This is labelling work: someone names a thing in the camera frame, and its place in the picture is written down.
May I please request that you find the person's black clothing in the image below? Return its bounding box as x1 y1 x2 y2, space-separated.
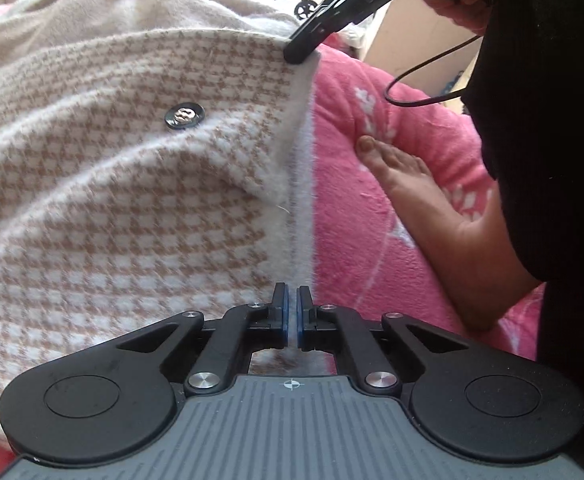
464 0 584 477

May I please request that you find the pink floral blanket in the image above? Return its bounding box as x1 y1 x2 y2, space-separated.
0 2 546 480

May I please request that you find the person's bare foot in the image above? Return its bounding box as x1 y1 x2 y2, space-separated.
354 135 525 332

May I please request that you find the black cable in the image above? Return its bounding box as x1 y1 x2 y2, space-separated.
384 35 483 109

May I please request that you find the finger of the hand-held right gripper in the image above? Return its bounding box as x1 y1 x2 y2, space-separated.
283 7 353 67

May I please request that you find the beige houndstooth coat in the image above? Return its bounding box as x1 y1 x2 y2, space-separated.
0 0 323 447

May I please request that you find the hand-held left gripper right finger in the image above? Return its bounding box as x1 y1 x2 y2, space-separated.
297 285 471 397

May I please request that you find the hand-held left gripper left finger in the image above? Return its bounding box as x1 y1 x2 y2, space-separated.
114 282 291 397

